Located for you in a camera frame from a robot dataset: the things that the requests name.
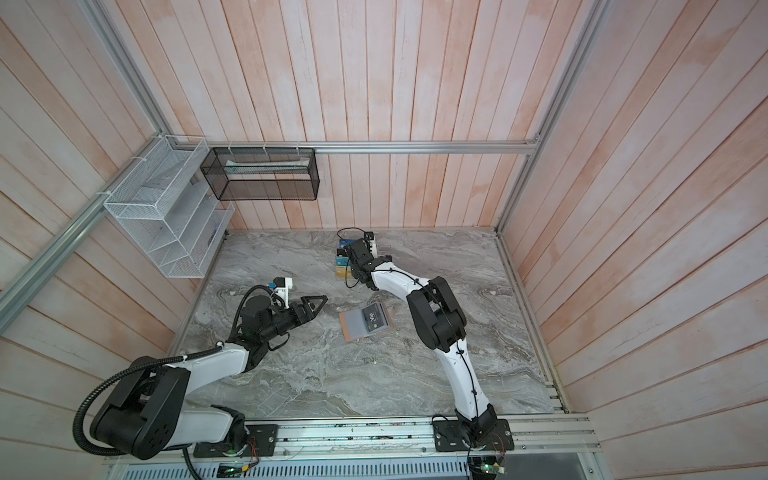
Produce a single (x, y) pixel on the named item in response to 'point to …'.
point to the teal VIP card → (342, 260)
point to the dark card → (375, 317)
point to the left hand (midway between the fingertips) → (322, 306)
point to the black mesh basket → (263, 173)
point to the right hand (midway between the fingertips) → (370, 261)
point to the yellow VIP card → (341, 272)
